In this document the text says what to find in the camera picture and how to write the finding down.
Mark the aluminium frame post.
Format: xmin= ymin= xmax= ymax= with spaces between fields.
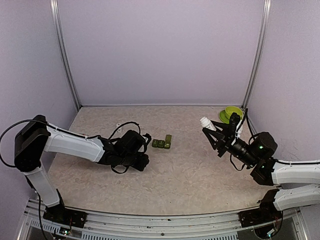
xmin=50 ymin=0 xmax=82 ymax=111
xmin=241 ymin=0 xmax=272 ymax=109

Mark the white pill bottle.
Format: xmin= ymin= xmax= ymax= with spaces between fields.
xmin=116 ymin=123 xmax=123 ymax=134
xmin=200 ymin=116 xmax=217 ymax=131

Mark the left aluminium frame post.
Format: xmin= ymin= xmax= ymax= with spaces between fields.
xmin=50 ymin=0 xmax=82 ymax=111

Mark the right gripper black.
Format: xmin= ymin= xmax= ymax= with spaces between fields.
xmin=203 ymin=121 xmax=259 ymax=169

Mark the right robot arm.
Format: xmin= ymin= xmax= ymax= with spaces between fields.
xmin=200 ymin=117 xmax=320 ymax=222

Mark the green saucer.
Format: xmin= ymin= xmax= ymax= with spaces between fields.
xmin=219 ymin=110 xmax=231 ymax=124

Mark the right aluminium frame post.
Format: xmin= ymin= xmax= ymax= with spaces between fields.
xmin=241 ymin=0 xmax=272 ymax=109

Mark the white pill bottle front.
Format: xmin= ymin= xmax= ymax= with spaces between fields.
xmin=200 ymin=116 xmax=217 ymax=131

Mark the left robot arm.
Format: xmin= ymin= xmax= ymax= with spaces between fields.
xmin=4 ymin=115 xmax=152 ymax=223

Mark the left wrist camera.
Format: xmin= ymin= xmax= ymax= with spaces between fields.
xmin=142 ymin=133 xmax=152 ymax=142

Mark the green bowl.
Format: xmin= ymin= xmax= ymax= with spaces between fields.
xmin=224 ymin=106 xmax=243 ymax=119

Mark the green weekly pill organizer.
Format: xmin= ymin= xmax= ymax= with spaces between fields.
xmin=151 ymin=134 xmax=172 ymax=150

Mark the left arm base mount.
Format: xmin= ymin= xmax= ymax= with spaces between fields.
xmin=43 ymin=208 xmax=87 ymax=228

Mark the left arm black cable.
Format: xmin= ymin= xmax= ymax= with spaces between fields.
xmin=0 ymin=119 xmax=142 ymax=168

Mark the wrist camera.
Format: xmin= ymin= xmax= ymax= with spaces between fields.
xmin=142 ymin=133 xmax=152 ymax=142
xmin=227 ymin=112 xmax=243 ymax=140

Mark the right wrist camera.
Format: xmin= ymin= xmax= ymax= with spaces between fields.
xmin=227 ymin=112 xmax=243 ymax=140

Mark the front aluminium rail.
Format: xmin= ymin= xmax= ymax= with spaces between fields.
xmin=17 ymin=197 xmax=308 ymax=240

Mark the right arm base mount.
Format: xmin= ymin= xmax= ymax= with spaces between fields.
xmin=238 ymin=208 xmax=283 ymax=228

